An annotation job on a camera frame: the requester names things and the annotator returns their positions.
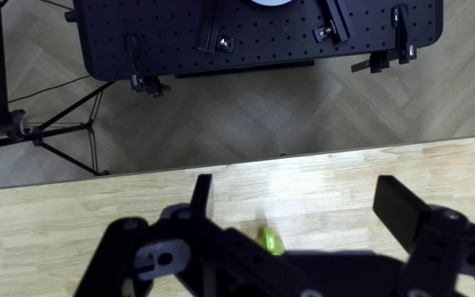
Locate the green ceramic mug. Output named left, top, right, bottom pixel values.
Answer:
left=256, top=225, right=286, bottom=257

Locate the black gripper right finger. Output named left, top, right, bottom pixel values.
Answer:
left=373, top=176, right=475, bottom=297

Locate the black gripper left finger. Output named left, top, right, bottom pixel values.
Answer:
left=74, top=176, right=261, bottom=297

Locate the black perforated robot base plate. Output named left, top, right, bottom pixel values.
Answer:
left=66, top=0, right=444, bottom=82

